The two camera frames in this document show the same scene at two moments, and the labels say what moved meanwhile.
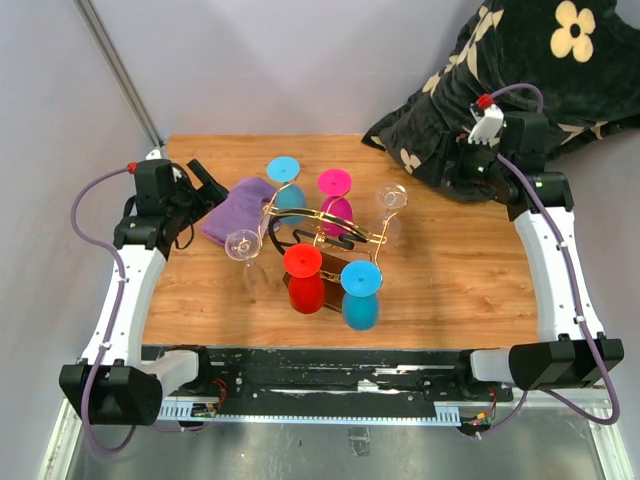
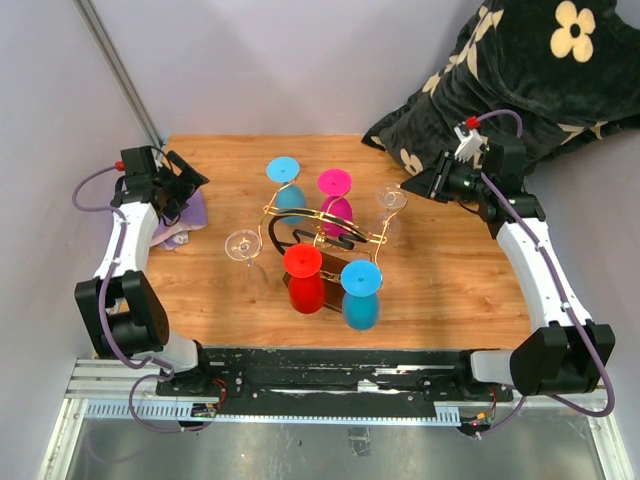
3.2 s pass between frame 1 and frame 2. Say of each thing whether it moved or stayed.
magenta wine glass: stayed
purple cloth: moved
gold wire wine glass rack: stayed
